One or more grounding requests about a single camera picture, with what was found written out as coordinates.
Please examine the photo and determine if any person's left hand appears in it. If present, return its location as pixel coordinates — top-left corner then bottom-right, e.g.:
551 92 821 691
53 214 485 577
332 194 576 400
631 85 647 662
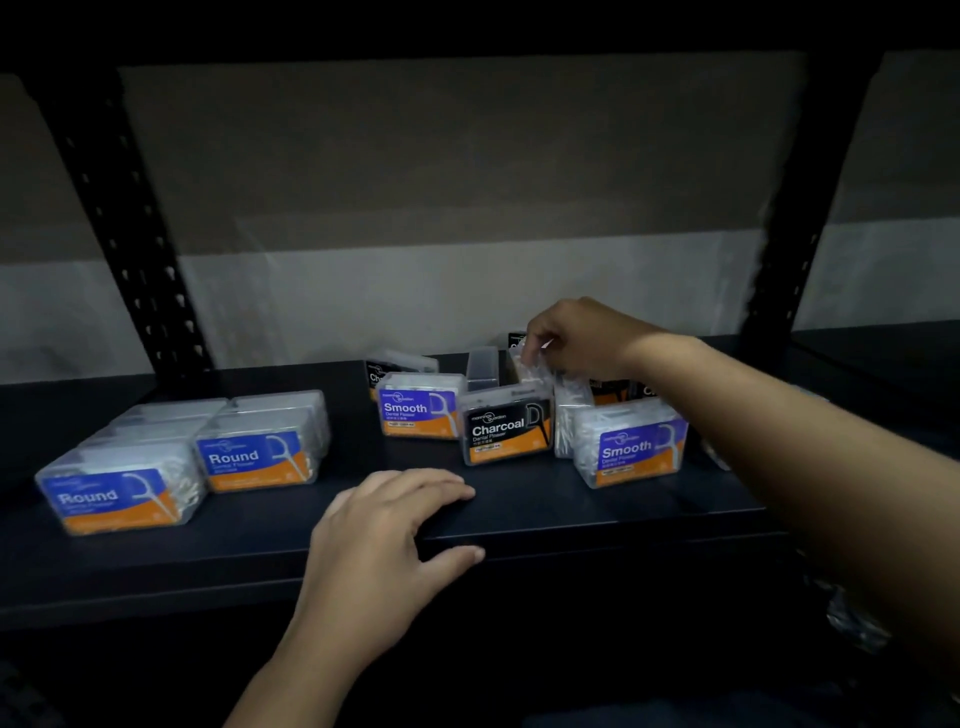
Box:
288 468 487 669

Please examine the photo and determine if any person's right hand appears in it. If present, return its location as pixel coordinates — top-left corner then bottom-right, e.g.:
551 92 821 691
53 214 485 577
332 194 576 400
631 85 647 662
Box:
521 296 680 384

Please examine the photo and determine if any blue label dental floss box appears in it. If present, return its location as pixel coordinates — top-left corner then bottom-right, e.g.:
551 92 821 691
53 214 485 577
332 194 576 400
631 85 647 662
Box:
509 341 594 410

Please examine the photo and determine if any dark metal shelf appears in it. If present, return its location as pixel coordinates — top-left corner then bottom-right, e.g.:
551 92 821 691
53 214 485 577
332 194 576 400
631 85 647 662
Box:
0 0 960 728

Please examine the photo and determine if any group of floss boxes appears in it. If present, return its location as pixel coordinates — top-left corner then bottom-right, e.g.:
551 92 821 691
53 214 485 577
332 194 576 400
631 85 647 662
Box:
33 329 834 538

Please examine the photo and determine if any person's right forearm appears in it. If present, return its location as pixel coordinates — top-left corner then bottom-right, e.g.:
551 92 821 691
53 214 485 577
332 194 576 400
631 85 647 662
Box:
637 333 960 669

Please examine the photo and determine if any person's left forearm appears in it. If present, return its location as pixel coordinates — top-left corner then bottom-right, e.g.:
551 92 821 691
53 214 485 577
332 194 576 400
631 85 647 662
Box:
224 633 376 728

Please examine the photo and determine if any pack of clear plastic bottles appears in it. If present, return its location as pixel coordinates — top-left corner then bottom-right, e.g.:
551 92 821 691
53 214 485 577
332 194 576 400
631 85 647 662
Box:
806 569 894 654

